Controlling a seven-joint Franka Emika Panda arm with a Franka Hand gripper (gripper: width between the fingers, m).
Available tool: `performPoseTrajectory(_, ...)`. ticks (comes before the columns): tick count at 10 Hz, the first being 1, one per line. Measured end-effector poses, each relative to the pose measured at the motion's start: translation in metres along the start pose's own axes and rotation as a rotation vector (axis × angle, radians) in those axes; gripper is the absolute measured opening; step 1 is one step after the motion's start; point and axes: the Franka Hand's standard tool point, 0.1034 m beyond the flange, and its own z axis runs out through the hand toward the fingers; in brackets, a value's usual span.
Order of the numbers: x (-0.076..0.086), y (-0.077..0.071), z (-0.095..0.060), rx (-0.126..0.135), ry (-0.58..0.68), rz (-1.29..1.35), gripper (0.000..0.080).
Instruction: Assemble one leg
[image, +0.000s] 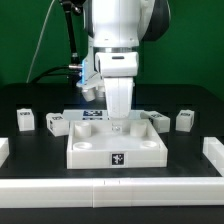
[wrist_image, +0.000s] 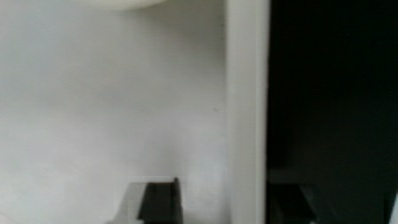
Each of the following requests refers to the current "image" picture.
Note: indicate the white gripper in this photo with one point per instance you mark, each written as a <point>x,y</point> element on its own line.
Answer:
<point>117,71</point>

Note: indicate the white sheet with fiducial tags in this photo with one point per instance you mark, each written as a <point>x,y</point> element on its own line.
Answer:
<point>72,114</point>

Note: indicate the white U-shaped obstacle fence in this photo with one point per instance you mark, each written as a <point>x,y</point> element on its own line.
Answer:
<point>33,175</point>

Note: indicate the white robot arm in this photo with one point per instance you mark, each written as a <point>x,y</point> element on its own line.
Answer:
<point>115,30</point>

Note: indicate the white square tabletop part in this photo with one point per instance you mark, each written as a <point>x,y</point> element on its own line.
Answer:
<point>92,144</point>

